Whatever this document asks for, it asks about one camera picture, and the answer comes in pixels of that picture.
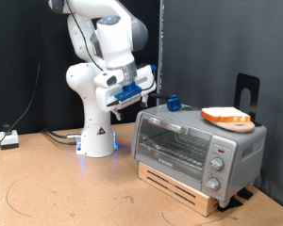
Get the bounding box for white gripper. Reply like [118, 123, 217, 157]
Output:
[93, 63, 158, 122]

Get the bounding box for black spatula with blue block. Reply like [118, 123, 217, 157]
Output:
[149, 92, 197, 113]

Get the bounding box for glass oven door with handle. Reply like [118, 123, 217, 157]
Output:
[131, 112, 212, 183]

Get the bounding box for toy bread slice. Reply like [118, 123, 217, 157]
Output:
[200, 106, 252, 123]

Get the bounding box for silver oven knob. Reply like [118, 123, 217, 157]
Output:
[209, 156, 225, 172]
[205, 177, 221, 192]

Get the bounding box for silver toaster oven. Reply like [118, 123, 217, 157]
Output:
[130, 104, 268, 208]

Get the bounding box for wooden slatted block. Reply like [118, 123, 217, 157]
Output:
[138, 162, 220, 218]

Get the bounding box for small round wooden board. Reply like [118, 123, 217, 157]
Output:
[210, 121, 256, 134]

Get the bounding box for black metal bookend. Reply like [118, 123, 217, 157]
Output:
[233, 73, 262, 127]

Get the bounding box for grey backdrop curtain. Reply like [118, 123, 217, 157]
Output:
[161, 0, 283, 213]

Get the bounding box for white emergency stop box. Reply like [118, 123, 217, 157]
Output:
[0, 123, 20, 150]

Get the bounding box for black backdrop curtain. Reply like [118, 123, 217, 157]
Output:
[0, 0, 161, 137]

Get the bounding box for black foam pad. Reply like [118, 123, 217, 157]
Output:
[237, 186, 255, 201]
[216, 197, 244, 213]

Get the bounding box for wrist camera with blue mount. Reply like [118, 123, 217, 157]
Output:
[107, 81, 144, 107]

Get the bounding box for black base cable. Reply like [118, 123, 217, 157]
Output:
[42, 128, 82, 140]
[42, 131, 78, 146]

